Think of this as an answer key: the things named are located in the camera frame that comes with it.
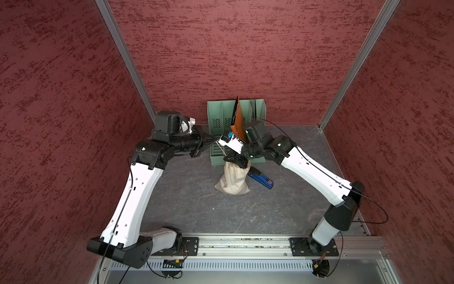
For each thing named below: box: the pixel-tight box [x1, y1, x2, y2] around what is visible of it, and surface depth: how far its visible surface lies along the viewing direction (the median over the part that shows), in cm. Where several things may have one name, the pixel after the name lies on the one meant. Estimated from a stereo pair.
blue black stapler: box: [247, 166, 274, 190], surface depth 94 cm
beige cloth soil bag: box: [214, 160, 252, 195], surface depth 79 cm
